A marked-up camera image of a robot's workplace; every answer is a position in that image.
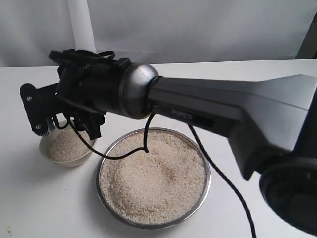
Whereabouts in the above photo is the white roll post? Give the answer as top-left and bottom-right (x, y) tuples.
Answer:
(67, 0), (96, 52)

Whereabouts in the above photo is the steel pan of rice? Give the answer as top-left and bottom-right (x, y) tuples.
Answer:
(96, 127), (211, 230)

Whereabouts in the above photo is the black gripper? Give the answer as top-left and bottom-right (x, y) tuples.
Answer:
(49, 49), (130, 139)

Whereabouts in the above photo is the grey backdrop sheet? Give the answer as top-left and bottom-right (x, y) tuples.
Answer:
(0, 0), (317, 67)

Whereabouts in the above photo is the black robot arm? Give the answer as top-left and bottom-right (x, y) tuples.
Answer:
(49, 49), (317, 235)

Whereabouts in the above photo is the white ceramic bowl with rice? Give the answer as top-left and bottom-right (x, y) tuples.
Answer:
(39, 126), (92, 167)

